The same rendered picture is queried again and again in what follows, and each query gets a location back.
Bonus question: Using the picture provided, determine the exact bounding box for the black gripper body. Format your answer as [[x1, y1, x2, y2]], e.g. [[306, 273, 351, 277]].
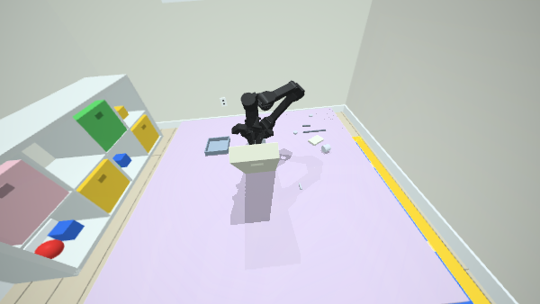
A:
[[231, 113, 274, 139]]

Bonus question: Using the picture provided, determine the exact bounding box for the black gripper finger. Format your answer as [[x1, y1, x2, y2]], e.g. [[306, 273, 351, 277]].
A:
[[255, 134, 266, 144], [242, 132, 255, 145]]

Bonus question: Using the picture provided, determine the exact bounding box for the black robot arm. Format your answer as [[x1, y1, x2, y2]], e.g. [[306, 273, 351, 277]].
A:
[[241, 81, 305, 130]]

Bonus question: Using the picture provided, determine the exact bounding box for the light blue square tray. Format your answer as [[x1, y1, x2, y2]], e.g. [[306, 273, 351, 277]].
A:
[[204, 136, 230, 156]]

